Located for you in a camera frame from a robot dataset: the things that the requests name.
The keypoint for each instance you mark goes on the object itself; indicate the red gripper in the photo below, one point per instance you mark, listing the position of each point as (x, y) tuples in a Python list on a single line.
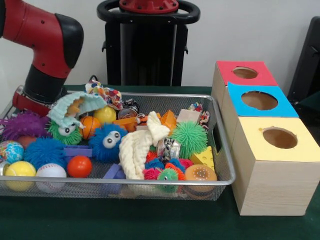
[(30, 103)]

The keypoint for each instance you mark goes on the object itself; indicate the purple spiky ball with eyes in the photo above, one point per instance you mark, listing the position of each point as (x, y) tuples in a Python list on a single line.
[(25, 125)]

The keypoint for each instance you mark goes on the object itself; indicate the mint green cloth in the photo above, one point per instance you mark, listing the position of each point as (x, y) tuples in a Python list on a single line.
[(92, 102)]

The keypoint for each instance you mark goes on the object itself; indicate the blue spiky ball with eyes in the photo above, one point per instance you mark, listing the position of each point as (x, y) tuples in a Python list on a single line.
[(105, 147)]

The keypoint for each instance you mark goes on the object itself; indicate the cream knitted cloth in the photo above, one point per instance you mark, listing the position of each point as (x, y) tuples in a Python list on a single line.
[(136, 155)]

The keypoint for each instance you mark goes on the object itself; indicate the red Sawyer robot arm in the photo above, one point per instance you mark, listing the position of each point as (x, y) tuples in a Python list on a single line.
[(37, 32)]

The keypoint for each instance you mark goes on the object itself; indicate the wooden box with three holes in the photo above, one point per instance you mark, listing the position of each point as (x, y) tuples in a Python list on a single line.
[(272, 185)]

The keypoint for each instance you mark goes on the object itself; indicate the green spiky ball with eyes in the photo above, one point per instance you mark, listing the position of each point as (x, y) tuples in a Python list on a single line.
[(66, 133)]

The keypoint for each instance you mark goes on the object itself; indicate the globe print ball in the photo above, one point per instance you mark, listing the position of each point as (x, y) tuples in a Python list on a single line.
[(11, 151)]

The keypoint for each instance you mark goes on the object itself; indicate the plain blue spiky ball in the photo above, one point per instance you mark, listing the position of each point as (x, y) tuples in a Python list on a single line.
[(45, 153)]

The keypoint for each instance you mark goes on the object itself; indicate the yellow ball toy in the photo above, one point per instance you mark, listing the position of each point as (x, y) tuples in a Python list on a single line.
[(20, 169)]

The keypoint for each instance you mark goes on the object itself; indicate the white baseball toy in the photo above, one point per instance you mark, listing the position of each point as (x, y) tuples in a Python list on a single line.
[(51, 172)]

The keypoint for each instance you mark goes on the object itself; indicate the red orange ball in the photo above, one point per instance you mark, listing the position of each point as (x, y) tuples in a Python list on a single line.
[(79, 167)]

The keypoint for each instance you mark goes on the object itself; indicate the plain green spiky ball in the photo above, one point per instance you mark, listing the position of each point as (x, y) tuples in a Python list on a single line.
[(190, 138)]

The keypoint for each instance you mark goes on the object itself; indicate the dark green table cloth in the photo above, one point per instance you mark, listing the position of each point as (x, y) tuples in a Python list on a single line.
[(150, 220)]

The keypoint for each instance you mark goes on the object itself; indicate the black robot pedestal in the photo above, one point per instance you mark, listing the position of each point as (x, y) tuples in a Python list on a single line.
[(150, 50)]

